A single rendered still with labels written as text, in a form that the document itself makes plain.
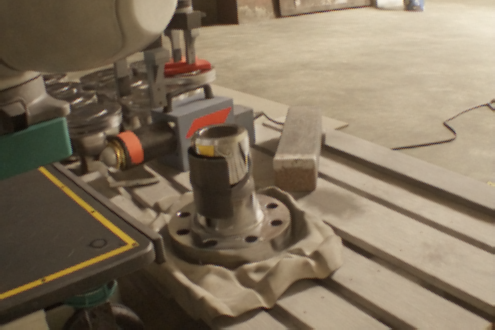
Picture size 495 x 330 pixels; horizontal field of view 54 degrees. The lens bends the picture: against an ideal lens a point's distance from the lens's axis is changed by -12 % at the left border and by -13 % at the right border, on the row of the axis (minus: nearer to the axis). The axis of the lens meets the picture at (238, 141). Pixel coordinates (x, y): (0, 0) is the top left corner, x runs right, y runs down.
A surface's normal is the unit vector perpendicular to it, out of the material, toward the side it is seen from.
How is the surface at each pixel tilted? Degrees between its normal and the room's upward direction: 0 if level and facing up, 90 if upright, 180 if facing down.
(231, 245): 0
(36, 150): 90
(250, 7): 90
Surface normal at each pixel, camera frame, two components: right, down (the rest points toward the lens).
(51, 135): 0.63, 0.22
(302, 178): -0.17, 0.35
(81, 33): -0.08, 0.72
